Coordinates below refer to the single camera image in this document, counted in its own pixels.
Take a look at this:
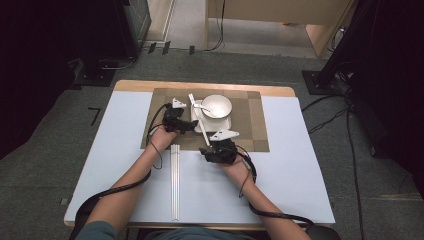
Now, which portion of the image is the black floor cable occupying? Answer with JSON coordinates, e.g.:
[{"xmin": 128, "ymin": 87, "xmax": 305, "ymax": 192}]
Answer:
[
  {"xmin": 345, "ymin": 106, "xmax": 367, "ymax": 240},
  {"xmin": 307, "ymin": 105, "xmax": 352, "ymax": 135},
  {"xmin": 300, "ymin": 94, "xmax": 336, "ymax": 113}
]

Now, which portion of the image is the wooden table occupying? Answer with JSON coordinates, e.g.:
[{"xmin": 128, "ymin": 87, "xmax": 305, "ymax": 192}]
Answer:
[{"xmin": 63, "ymin": 79, "xmax": 336, "ymax": 232}]

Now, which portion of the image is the row of white chopsticks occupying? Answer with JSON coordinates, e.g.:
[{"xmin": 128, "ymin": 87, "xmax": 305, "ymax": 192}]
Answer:
[{"xmin": 170, "ymin": 143, "xmax": 182, "ymax": 222}]

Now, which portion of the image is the person's right hand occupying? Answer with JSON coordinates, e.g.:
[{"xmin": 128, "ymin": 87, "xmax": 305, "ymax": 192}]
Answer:
[{"xmin": 221, "ymin": 153, "xmax": 251, "ymax": 185}]

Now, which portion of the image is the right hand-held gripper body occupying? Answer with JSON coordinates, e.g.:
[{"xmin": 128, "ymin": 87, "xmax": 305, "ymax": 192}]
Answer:
[{"xmin": 209, "ymin": 128, "xmax": 241, "ymax": 165}]

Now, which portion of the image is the thick black gripper cable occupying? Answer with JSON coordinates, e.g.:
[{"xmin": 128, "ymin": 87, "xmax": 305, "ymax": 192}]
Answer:
[
  {"xmin": 236, "ymin": 144, "xmax": 316, "ymax": 228},
  {"xmin": 69, "ymin": 103, "xmax": 173, "ymax": 240}
]

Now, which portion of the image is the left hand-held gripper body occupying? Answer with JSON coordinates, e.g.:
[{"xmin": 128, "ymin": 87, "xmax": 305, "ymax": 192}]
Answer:
[{"xmin": 161, "ymin": 97, "xmax": 188, "ymax": 134}]

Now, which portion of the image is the white plastic chopstick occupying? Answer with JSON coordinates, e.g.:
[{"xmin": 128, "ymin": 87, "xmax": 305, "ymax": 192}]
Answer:
[
  {"xmin": 188, "ymin": 93, "xmax": 211, "ymax": 147},
  {"xmin": 190, "ymin": 93, "xmax": 213, "ymax": 147}
]

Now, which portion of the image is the white square plate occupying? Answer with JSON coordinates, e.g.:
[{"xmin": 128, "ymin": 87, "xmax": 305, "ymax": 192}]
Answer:
[{"xmin": 190, "ymin": 99, "xmax": 233, "ymax": 134}]

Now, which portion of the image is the black hanging cable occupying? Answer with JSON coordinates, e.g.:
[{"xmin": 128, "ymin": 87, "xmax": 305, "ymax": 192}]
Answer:
[{"xmin": 203, "ymin": 0, "xmax": 227, "ymax": 53}]

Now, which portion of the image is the black metal stand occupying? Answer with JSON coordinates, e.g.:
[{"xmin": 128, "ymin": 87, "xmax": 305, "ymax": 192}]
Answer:
[{"xmin": 301, "ymin": 0, "xmax": 384, "ymax": 97}]

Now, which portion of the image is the black rounded pad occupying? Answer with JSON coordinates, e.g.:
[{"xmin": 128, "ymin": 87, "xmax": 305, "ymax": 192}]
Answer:
[{"xmin": 305, "ymin": 224, "xmax": 342, "ymax": 240}]

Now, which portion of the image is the dark cabinet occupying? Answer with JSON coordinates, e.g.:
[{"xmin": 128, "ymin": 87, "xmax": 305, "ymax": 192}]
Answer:
[{"xmin": 111, "ymin": 0, "xmax": 153, "ymax": 60}]

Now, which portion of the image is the white bowl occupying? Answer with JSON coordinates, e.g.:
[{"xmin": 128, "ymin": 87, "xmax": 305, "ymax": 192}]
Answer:
[{"xmin": 201, "ymin": 94, "xmax": 234, "ymax": 120}]

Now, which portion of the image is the dark curtain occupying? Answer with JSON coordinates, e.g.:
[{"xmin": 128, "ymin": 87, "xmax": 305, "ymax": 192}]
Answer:
[
  {"xmin": 346, "ymin": 0, "xmax": 424, "ymax": 201},
  {"xmin": 0, "ymin": 0, "xmax": 116, "ymax": 162}
]

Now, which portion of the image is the brown woven placemat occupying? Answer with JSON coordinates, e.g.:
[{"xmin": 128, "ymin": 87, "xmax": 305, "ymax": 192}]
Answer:
[{"xmin": 140, "ymin": 87, "xmax": 271, "ymax": 154}]

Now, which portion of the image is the black stand base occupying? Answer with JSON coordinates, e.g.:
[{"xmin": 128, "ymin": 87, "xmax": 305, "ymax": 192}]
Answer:
[{"xmin": 73, "ymin": 58, "xmax": 117, "ymax": 88}]

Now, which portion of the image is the person's left hand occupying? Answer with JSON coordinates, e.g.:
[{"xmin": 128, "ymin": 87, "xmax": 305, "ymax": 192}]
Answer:
[{"xmin": 148, "ymin": 124, "xmax": 180, "ymax": 153}]

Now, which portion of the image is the person's teal shirt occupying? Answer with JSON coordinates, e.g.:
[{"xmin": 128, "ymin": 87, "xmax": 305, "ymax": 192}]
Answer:
[{"xmin": 74, "ymin": 220, "xmax": 256, "ymax": 240}]

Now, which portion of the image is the pale blue table sheet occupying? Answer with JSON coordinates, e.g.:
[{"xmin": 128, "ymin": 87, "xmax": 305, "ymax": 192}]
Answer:
[{"xmin": 64, "ymin": 90, "xmax": 336, "ymax": 225}]

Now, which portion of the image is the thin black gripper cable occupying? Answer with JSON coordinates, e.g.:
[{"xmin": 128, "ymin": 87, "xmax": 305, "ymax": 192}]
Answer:
[
  {"xmin": 147, "ymin": 124, "xmax": 164, "ymax": 171},
  {"xmin": 238, "ymin": 169, "xmax": 251, "ymax": 199}
]

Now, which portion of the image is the light wooden desk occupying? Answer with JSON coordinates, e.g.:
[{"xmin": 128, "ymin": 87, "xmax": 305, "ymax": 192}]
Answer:
[{"xmin": 204, "ymin": 0, "xmax": 357, "ymax": 59}]

